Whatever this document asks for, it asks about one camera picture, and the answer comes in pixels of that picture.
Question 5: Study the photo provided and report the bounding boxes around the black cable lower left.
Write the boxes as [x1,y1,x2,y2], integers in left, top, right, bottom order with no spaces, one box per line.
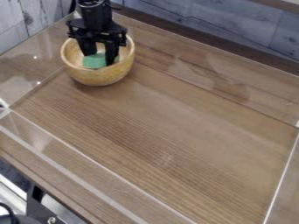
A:
[0,201,19,224]

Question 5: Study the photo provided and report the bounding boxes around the wooden bowl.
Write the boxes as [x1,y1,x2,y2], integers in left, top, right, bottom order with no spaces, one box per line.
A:
[60,35,136,87]

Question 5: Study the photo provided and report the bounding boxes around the green rectangular stick block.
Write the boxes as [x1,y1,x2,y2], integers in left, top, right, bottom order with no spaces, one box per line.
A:
[82,52,108,69]

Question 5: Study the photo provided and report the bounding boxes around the black table leg bracket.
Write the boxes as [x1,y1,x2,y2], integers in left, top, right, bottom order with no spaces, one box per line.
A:
[25,185,67,224]

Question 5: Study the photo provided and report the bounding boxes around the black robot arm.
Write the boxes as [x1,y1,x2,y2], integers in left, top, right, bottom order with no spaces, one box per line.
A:
[65,0,127,66]

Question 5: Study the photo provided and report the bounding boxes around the clear acrylic tray wall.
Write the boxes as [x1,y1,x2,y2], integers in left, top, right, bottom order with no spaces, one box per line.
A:
[0,16,299,224]

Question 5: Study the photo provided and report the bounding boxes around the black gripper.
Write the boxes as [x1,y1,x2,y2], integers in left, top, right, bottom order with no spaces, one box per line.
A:
[65,2,127,66]

